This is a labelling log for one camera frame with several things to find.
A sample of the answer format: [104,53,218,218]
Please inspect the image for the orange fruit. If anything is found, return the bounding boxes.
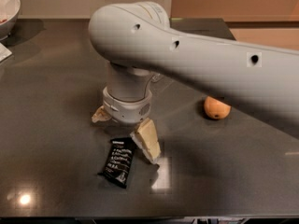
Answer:
[204,96,231,119]

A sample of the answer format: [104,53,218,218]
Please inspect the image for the clear plastic water bottle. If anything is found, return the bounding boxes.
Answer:
[151,74,162,83]

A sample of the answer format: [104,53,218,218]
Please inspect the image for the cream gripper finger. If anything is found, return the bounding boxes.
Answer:
[130,118,161,164]
[92,106,111,123]

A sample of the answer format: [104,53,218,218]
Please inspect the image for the white bowl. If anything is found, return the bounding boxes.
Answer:
[0,0,21,40]

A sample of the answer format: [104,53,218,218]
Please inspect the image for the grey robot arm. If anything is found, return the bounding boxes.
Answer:
[89,2,299,135]

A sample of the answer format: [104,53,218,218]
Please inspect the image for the black rxbar chocolate wrapper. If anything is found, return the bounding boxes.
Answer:
[98,137,136,189]

